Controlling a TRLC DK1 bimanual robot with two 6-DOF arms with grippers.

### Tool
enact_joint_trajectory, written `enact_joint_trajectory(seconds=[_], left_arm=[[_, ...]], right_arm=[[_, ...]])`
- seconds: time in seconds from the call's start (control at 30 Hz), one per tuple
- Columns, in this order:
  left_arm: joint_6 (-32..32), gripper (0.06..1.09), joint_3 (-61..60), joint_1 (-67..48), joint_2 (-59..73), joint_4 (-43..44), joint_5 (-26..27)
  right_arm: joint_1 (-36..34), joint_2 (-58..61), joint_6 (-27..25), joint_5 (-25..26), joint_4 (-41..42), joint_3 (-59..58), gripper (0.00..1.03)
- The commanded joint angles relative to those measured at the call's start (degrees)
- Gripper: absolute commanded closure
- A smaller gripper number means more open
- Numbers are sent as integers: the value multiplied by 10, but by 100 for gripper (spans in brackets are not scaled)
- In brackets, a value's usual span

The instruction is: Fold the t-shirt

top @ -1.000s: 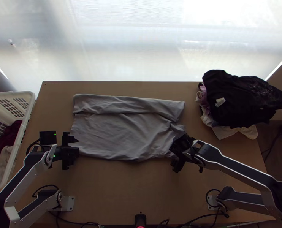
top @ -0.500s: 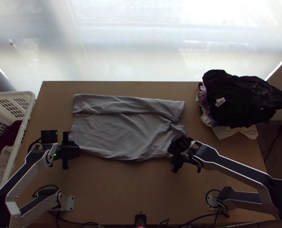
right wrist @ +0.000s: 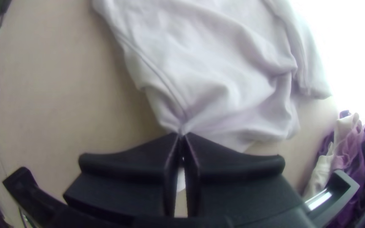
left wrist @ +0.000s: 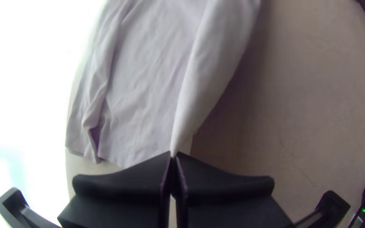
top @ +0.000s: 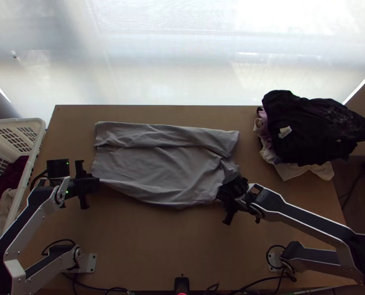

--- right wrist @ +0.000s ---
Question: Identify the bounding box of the heap of clothes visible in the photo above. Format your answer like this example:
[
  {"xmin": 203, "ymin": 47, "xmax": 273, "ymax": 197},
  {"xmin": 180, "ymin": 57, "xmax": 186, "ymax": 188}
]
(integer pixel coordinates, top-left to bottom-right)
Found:
[{"xmin": 302, "ymin": 103, "xmax": 365, "ymax": 228}]

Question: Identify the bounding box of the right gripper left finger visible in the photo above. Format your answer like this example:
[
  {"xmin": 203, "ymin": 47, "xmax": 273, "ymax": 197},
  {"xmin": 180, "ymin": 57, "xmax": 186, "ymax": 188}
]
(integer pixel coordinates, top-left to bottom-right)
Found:
[{"xmin": 63, "ymin": 132, "xmax": 183, "ymax": 223}]

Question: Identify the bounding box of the white t-shirt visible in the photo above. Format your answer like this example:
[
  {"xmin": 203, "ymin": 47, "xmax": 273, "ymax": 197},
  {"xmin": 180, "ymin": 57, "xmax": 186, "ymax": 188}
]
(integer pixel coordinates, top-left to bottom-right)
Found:
[{"xmin": 90, "ymin": 0, "xmax": 332, "ymax": 192}]

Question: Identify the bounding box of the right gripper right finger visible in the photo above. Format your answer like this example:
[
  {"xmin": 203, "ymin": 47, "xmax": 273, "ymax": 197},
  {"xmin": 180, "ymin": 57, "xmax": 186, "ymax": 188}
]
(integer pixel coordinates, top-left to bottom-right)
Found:
[{"xmin": 182, "ymin": 132, "xmax": 307, "ymax": 220}]

